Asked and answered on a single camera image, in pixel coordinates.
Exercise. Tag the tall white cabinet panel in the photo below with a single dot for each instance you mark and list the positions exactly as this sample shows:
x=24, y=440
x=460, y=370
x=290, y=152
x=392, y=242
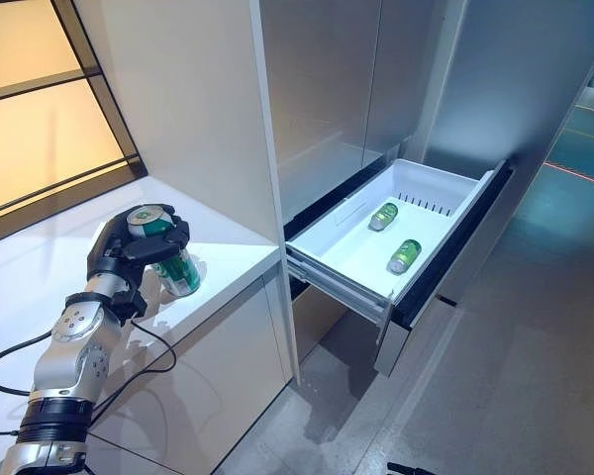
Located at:
x=178, y=99

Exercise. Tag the tall green drink can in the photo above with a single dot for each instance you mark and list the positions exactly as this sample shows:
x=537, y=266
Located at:
x=180, y=274

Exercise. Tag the stainless steel fridge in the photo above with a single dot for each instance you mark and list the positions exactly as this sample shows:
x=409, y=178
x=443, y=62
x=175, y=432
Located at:
x=326, y=74

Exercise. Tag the small green drink can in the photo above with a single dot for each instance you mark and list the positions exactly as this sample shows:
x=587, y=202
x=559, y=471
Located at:
x=383, y=216
x=405, y=256

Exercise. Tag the white counter cabinet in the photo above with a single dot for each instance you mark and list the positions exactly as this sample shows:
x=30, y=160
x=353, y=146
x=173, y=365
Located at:
x=203, y=346

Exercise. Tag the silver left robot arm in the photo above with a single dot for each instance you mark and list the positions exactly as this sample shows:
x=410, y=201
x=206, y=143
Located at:
x=69, y=356

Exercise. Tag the fridge drawer with white bin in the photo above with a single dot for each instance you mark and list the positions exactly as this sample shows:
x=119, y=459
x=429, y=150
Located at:
x=346, y=237

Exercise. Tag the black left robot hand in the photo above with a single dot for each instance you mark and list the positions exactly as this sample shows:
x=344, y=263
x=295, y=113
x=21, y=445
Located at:
x=111, y=247

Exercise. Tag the black-framed glass partition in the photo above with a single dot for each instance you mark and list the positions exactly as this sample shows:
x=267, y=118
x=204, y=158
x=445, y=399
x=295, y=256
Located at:
x=29, y=123

